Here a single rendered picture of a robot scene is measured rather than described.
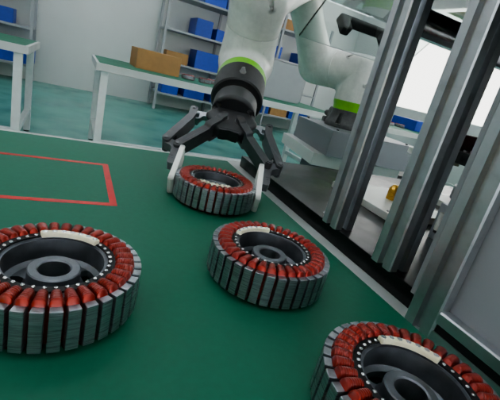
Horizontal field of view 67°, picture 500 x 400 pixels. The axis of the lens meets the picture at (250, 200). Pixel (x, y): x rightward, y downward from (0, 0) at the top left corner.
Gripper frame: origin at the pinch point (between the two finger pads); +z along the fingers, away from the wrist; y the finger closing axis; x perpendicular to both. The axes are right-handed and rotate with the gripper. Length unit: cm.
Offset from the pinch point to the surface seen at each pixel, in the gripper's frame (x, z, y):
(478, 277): 15.5, 17.6, -23.1
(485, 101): -203, -461, -335
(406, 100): -286, -562, -280
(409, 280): 7.9, 14.1, -21.8
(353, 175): 9.0, 1.6, -16.2
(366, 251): 5.2, 9.4, -18.8
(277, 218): -1.4, 2.1, -9.4
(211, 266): 9.5, 18.2, -1.6
